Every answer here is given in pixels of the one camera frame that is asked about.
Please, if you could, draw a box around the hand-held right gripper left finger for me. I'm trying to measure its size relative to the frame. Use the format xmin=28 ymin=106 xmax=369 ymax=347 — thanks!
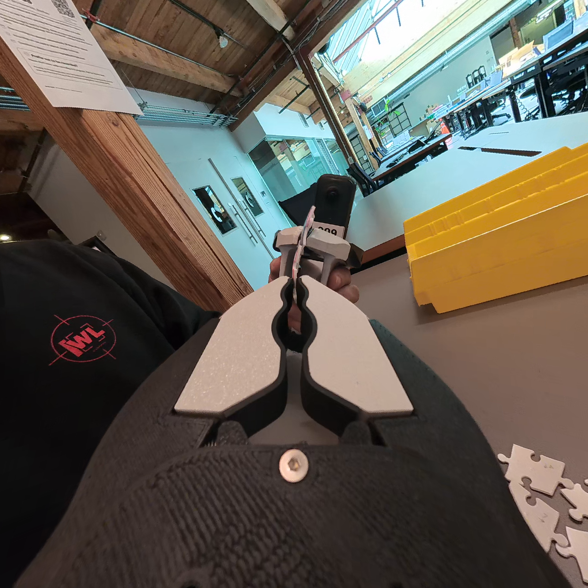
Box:
xmin=174 ymin=276 xmax=292 ymax=435

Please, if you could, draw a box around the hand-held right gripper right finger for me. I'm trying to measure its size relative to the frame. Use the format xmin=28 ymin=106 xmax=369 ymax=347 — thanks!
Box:
xmin=296 ymin=276 xmax=414 ymax=435

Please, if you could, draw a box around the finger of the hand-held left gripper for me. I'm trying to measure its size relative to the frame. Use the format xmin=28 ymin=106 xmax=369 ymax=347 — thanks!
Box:
xmin=274 ymin=226 xmax=307 ymax=278
xmin=303 ymin=231 xmax=353 ymax=285

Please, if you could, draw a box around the pile of white puzzle pieces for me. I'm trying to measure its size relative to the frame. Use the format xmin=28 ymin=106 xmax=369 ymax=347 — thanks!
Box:
xmin=497 ymin=443 xmax=588 ymax=572

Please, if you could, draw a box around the person's left hand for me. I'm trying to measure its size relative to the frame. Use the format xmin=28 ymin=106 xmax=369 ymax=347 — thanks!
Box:
xmin=269 ymin=256 xmax=360 ymax=334

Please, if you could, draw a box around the white double door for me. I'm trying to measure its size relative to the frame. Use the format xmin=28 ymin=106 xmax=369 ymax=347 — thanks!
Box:
xmin=190 ymin=158 xmax=276 ymax=258

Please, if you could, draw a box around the yellow plastic bin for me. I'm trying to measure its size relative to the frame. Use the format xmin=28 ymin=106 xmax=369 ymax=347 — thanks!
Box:
xmin=403 ymin=143 xmax=588 ymax=314

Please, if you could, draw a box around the person's black hoodie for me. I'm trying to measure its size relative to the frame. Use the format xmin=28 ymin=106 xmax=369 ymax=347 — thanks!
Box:
xmin=0 ymin=239 xmax=221 ymax=588

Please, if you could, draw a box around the office desks and chairs row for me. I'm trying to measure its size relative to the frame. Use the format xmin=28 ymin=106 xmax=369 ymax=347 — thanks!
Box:
xmin=349 ymin=14 xmax=588 ymax=194

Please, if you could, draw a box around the white paper notice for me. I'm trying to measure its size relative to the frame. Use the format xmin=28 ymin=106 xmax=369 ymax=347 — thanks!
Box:
xmin=0 ymin=0 xmax=143 ymax=115

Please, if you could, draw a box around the wooden post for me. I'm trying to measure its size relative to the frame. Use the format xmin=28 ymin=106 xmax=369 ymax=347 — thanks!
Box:
xmin=0 ymin=34 xmax=253 ymax=313

